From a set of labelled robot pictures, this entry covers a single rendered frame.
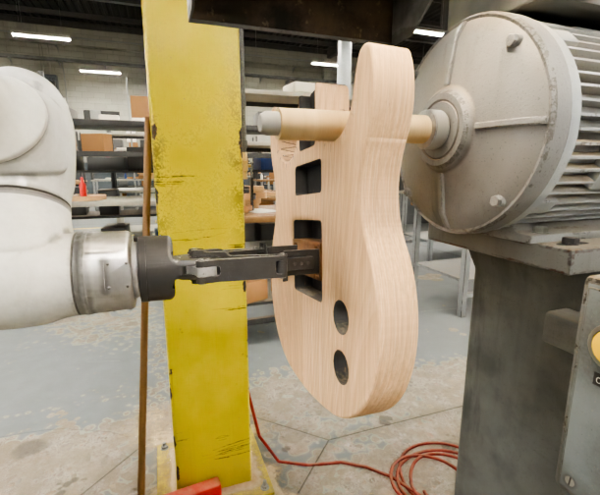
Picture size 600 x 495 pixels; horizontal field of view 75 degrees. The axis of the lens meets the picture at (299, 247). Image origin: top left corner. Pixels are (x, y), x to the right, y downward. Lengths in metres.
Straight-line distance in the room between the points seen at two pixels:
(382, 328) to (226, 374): 1.14
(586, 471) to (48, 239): 0.53
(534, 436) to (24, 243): 0.69
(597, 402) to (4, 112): 0.57
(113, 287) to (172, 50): 0.97
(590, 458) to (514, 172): 0.26
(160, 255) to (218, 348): 1.00
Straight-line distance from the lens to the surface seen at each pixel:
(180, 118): 1.29
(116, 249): 0.44
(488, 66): 0.50
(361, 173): 0.38
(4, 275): 0.45
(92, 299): 0.45
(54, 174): 0.50
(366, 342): 0.39
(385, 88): 0.38
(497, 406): 0.75
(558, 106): 0.45
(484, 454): 0.81
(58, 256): 0.45
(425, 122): 0.49
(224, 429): 1.59
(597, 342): 0.39
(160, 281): 0.45
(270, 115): 0.41
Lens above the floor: 1.21
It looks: 12 degrees down
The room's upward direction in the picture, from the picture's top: straight up
